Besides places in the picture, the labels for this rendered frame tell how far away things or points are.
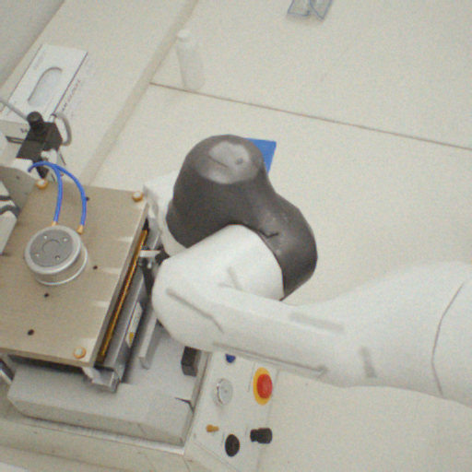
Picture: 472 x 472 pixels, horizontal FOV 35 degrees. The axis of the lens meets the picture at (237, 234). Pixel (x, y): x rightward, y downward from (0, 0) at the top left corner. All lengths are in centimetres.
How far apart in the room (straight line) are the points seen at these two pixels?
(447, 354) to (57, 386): 65
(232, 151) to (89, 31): 116
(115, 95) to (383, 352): 120
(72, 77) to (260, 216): 98
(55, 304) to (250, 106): 81
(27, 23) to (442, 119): 98
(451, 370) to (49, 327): 58
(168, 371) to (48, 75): 82
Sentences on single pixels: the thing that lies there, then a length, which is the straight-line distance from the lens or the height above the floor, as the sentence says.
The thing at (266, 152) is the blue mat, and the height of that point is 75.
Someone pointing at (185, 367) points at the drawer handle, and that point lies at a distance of 106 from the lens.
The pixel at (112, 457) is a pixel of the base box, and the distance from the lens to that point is 123.
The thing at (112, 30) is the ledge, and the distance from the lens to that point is 186.
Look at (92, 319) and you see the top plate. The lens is 100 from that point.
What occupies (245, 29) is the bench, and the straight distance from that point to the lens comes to 186.
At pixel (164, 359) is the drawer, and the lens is 110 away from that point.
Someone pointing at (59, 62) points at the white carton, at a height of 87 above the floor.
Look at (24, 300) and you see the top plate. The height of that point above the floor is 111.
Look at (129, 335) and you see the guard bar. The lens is 105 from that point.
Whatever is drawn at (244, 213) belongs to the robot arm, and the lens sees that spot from 75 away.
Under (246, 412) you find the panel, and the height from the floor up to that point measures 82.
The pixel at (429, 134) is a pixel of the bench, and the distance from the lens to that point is 162.
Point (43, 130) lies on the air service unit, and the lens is 125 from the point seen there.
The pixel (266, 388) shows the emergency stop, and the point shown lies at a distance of 126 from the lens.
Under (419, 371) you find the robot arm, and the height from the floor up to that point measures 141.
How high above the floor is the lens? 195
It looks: 55 degrees down
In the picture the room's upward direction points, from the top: 10 degrees counter-clockwise
